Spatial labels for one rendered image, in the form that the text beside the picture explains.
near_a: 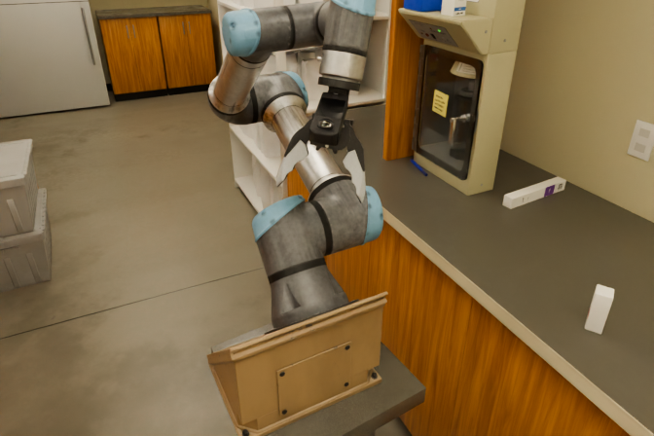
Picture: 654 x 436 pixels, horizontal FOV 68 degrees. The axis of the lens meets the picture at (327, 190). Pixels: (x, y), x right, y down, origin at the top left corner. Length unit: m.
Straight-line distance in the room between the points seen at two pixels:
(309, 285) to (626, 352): 0.69
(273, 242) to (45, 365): 1.88
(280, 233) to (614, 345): 0.75
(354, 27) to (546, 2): 1.26
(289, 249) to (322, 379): 0.24
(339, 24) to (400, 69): 1.03
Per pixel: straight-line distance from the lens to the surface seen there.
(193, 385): 2.34
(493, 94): 1.62
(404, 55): 1.83
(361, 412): 0.98
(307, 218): 0.93
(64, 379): 2.56
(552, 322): 1.25
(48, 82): 6.16
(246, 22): 0.85
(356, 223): 0.96
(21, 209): 2.97
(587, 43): 1.89
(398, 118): 1.89
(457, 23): 1.48
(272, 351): 0.83
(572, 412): 1.27
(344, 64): 0.81
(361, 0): 0.82
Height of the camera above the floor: 1.71
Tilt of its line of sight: 27 degrees down
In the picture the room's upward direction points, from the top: straight up
